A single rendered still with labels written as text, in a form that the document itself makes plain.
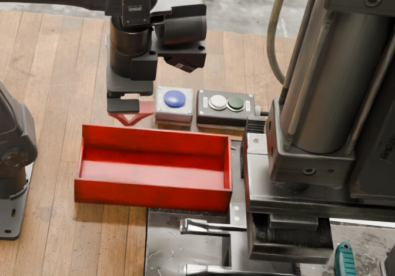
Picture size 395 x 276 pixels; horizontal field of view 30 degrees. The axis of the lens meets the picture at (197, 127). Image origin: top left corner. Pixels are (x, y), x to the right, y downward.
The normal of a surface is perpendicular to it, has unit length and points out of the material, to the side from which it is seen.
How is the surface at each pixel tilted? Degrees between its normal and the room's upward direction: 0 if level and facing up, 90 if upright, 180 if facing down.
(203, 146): 90
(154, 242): 0
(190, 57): 102
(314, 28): 90
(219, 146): 90
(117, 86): 11
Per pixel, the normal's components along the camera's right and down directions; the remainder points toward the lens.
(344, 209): 0.00, 0.74
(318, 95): -0.48, 0.61
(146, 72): 0.08, 0.87
